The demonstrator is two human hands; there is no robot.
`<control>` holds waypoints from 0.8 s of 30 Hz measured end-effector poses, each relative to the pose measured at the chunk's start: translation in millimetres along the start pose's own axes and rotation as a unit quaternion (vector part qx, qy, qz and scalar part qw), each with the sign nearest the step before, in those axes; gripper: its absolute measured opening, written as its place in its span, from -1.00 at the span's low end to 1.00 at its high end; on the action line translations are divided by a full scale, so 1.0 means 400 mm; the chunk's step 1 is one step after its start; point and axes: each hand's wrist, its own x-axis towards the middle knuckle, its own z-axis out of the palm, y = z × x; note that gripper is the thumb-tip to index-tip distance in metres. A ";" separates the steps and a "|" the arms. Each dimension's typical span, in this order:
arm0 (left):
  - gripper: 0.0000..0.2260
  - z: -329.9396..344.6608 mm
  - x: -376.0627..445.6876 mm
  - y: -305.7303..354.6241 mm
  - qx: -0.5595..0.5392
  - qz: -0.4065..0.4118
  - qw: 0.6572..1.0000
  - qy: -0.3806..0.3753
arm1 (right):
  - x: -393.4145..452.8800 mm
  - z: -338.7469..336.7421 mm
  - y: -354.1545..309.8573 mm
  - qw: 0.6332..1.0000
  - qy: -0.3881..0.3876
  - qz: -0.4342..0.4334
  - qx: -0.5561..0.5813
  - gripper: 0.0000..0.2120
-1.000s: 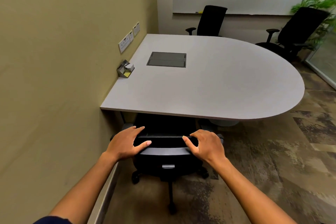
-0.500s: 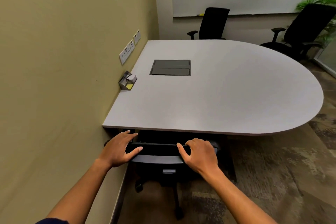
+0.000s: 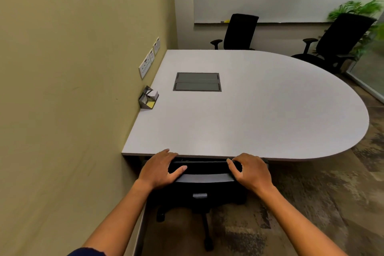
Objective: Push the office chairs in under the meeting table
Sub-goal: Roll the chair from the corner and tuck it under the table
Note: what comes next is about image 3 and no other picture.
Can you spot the person's left hand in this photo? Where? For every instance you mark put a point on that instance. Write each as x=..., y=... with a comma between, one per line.
x=156, y=171

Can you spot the person's right hand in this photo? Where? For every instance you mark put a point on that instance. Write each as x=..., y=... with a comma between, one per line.
x=255, y=174

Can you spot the person's right thumb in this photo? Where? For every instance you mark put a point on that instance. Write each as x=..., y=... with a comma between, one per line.
x=232, y=167

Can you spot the person's left thumb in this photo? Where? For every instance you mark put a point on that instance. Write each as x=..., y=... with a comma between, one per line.
x=179, y=171

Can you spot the black wheeled office chair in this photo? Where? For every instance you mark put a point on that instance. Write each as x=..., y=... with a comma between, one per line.
x=204, y=188

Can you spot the person's right forearm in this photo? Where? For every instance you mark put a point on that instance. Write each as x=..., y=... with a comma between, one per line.
x=297, y=222

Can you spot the person's left forearm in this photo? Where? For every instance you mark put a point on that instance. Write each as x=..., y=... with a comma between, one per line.
x=117, y=219

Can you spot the metal sticky note holder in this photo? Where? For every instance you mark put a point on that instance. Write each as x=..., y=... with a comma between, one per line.
x=147, y=99

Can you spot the dark blue sleeve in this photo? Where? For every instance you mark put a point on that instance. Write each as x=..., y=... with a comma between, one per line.
x=87, y=252

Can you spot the black mesh-back office chair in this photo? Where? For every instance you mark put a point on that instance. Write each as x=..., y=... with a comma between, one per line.
x=240, y=32
x=339, y=41

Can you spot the green potted plant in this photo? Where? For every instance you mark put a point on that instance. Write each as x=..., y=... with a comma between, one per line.
x=364, y=9

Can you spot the large white wall socket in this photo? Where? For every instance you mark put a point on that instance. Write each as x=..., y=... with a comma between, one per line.
x=144, y=66

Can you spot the white wall socket plate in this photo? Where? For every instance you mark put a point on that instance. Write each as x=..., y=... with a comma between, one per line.
x=156, y=45

